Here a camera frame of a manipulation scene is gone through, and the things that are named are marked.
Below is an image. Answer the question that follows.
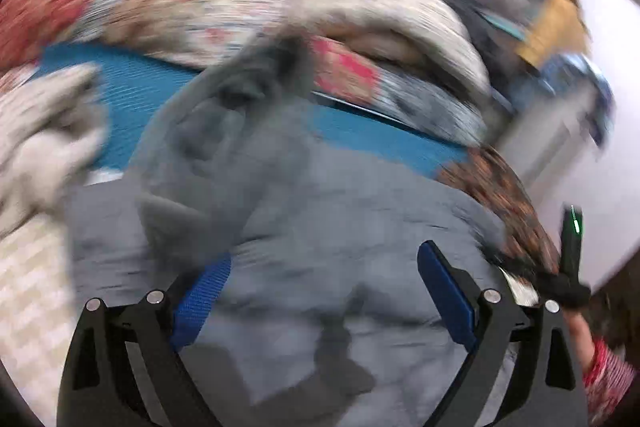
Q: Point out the beige knitted blanket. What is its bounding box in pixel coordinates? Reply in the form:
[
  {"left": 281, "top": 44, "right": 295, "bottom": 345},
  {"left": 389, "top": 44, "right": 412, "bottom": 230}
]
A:
[{"left": 295, "top": 0, "right": 493, "bottom": 95}]

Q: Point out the brown orange floral cloth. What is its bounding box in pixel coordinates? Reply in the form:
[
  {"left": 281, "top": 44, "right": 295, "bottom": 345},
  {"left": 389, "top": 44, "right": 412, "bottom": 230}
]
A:
[{"left": 437, "top": 146, "right": 561, "bottom": 278}]

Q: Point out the white grey cloth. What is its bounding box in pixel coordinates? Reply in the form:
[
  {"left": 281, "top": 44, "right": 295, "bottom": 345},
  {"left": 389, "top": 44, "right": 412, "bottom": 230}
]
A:
[{"left": 0, "top": 62, "right": 108, "bottom": 238}]

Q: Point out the beige checked bed sheet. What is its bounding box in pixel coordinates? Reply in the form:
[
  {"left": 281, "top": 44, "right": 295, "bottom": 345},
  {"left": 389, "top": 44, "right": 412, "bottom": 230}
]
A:
[{"left": 0, "top": 172, "right": 126, "bottom": 423}]

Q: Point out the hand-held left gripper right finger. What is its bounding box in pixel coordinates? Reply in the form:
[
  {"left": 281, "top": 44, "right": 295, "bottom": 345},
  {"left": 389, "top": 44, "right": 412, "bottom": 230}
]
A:
[{"left": 416, "top": 240, "right": 589, "bottom": 427}]

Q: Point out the dark clothes pile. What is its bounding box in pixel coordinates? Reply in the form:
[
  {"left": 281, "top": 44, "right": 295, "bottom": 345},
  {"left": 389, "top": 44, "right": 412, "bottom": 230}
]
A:
[{"left": 425, "top": 0, "right": 531, "bottom": 58}]

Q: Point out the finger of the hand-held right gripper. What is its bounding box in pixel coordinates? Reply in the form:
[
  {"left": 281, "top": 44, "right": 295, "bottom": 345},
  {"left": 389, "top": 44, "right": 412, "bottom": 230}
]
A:
[{"left": 480, "top": 247, "right": 551, "bottom": 290}]

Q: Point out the person's right forearm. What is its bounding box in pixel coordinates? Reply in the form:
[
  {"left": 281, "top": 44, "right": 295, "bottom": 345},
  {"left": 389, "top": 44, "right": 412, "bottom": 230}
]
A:
[{"left": 562, "top": 307, "right": 639, "bottom": 426}]

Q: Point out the blue mat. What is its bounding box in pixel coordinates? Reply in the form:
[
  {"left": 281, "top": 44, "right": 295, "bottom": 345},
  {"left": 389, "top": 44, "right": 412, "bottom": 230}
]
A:
[{"left": 30, "top": 44, "right": 471, "bottom": 178}]

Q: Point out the floral patterned quilt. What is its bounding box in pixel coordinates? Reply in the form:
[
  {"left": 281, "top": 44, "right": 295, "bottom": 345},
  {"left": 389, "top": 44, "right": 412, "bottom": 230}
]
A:
[{"left": 75, "top": 0, "right": 491, "bottom": 148}]

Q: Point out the grey large garment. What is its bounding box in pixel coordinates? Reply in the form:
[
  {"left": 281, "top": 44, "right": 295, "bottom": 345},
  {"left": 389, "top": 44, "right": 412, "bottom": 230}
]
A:
[{"left": 65, "top": 34, "right": 516, "bottom": 427}]

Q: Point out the cardboard box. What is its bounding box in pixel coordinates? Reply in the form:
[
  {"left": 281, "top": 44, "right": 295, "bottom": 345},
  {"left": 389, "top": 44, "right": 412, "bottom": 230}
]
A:
[{"left": 515, "top": 0, "right": 592, "bottom": 68}]

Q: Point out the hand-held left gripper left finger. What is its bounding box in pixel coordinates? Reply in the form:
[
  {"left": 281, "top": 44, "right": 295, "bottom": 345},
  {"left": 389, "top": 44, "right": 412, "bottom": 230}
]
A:
[{"left": 56, "top": 253, "right": 232, "bottom": 427}]

